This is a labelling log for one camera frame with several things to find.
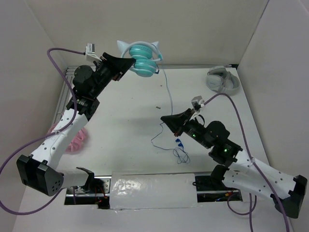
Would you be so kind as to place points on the pink headphones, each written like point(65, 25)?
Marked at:
point(78, 141)

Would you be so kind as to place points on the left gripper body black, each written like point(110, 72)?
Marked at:
point(105, 73)

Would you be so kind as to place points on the aluminium rail frame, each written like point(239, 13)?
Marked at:
point(65, 94)

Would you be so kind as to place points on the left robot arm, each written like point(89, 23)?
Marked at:
point(39, 169)

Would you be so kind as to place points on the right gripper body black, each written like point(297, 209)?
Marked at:
point(194, 129)

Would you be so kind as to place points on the teal cat-ear headphones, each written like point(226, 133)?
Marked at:
point(146, 55)

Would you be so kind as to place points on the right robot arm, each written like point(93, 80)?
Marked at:
point(235, 169)

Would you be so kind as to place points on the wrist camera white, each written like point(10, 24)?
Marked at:
point(90, 54)
point(198, 106)

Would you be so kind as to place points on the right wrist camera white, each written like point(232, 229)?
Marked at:
point(198, 106)

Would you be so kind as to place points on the white taped sheet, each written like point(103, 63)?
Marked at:
point(137, 191)

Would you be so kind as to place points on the white grey headphones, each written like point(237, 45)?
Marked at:
point(220, 80)

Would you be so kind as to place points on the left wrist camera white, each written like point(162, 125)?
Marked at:
point(90, 54)

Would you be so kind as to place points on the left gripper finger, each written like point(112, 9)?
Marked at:
point(118, 63)
point(120, 70)

